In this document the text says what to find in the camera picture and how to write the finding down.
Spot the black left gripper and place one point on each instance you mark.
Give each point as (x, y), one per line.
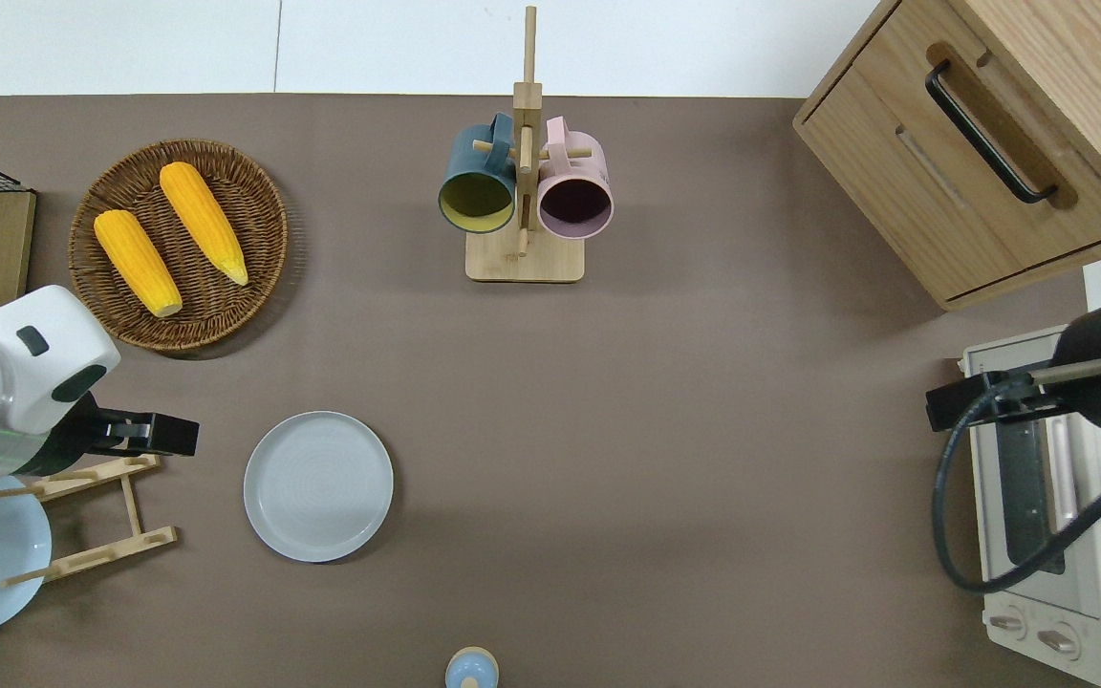
(163, 435)

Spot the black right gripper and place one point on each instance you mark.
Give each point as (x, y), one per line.
(961, 401)

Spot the gray round plate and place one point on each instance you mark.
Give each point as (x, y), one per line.
(318, 487)

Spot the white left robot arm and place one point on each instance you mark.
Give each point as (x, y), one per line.
(25, 373)

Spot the wooden plate rack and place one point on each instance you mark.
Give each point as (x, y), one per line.
(133, 502)

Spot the round brown wicker basket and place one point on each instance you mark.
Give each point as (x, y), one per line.
(216, 315)

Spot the yellow corn cob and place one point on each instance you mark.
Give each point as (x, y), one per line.
(204, 222)
(138, 263)

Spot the wooden drawer cabinet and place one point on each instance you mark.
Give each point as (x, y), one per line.
(914, 191)

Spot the cream toaster oven knob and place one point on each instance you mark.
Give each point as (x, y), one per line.
(1007, 625)
(1057, 641)

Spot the wooden mug tree stand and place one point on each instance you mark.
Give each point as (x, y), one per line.
(524, 260)

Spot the dark teal mug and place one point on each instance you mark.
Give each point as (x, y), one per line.
(469, 162)

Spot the pink mug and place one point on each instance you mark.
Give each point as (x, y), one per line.
(589, 172)

